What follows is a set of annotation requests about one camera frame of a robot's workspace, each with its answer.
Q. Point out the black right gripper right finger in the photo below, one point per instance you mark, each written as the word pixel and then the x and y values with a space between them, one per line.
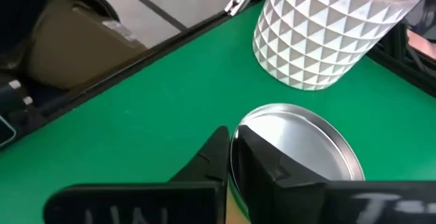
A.
pixel 269 183

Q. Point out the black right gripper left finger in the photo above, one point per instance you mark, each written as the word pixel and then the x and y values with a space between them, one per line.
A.
pixel 211 162

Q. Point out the orange pineapple tin can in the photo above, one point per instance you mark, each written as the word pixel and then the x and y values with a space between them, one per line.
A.
pixel 306 142

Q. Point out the white geometric plant pot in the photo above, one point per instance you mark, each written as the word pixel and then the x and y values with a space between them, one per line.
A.
pixel 316 36

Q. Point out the brown cardboard box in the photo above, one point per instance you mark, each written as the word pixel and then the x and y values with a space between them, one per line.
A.
pixel 78 47

